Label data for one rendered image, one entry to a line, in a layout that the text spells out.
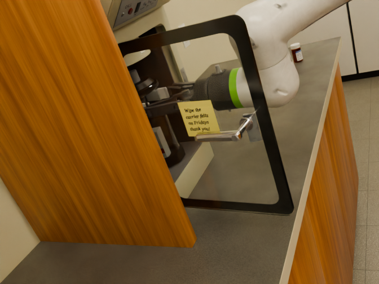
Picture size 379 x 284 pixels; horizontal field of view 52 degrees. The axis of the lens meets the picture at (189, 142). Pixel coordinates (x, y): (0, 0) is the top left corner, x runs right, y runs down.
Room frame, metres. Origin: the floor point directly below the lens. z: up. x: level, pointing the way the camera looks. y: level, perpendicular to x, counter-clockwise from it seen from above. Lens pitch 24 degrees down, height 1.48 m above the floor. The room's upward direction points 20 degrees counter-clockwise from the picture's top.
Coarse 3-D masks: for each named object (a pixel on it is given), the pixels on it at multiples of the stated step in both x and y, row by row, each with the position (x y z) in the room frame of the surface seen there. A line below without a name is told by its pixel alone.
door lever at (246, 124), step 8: (240, 120) 0.63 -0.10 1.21; (248, 120) 0.62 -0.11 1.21; (240, 128) 0.61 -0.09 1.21; (248, 128) 0.63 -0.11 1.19; (200, 136) 0.64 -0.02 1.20; (208, 136) 0.63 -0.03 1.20; (216, 136) 0.62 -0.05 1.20; (224, 136) 0.60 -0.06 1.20; (232, 136) 0.59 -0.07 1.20; (240, 136) 0.59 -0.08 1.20
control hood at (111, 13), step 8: (104, 0) 0.77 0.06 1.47; (112, 0) 0.76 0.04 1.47; (120, 0) 0.78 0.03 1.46; (160, 0) 0.98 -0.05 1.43; (168, 0) 1.04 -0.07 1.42; (104, 8) 0.77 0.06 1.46; (112, 8) 0.77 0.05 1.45; (152, 8) 0.96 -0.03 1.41; (112, 16) 0.79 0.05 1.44; (136, 16) 0.90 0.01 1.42; (112, 24) 0.80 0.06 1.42
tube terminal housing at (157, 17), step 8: (160, 8) 1.06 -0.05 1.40; (144, 16) 0.98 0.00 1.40; (152, 16) 1.01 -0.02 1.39; (160, 16) 1.04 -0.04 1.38; (128, 24) 0.92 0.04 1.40; (136, 24) 0.94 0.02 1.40; (144, 24) 0.97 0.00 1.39; (152, 24) 1.00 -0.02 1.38; (160, 24) 1.04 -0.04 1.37; (168, 24) 1.07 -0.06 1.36; (120, 32) 0.88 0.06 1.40; (128, 32) 0.91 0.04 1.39; (136, 32) 0.93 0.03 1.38; (144, 32) 0.96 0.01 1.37; (160, 32) 1.07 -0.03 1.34; (120, 40) 0.87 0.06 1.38; (128, 40) 0.90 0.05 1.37
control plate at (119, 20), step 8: (128, 0) 0.81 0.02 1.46; (136, 0) 0.85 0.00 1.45; (144, 0) 0.89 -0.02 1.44; (152, 0) 0.93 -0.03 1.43; (120, 8) 0.80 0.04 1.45; (128, 8) 0.83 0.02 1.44; (144, 8) 0.91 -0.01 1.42; (120, 16) 0.82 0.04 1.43; (128, 16) 0.85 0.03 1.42; (120, 24) 0.83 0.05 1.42
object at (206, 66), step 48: (144, 48) 0.73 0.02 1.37; (192, 48) 0.67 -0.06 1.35; (240, 48) 0.61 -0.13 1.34; (144, 96) 0.76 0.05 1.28; (192, 96) 0.69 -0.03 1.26; (240, 96) 0.63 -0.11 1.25; (192, 144) 0.72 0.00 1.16; (240, 144) 0.65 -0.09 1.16; (192, 192) 0.75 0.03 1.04; (240, 192) 0.67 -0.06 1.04; (288, 192) 0.60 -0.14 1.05
